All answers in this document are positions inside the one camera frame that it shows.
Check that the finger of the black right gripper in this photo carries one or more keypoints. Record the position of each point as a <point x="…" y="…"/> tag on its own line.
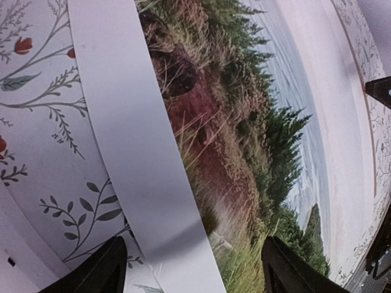
<point x="379" y="89"/>

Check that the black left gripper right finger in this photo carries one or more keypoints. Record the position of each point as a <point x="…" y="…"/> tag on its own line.
<point x="285" y="271"/>

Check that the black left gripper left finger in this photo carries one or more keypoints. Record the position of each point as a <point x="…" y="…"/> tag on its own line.
<point x="103" y="271"/>

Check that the landscape photo print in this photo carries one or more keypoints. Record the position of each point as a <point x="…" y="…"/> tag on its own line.
<point x="136" y="139"/>

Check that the white picture frame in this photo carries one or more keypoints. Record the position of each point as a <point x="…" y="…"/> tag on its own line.
<point x="22" y="243"/>

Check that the floral patterned table mat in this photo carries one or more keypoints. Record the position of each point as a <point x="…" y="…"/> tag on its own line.
<point x="266" y="176"/>

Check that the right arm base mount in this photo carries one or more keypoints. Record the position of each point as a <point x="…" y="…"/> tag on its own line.
<point x="379" y="248"/>

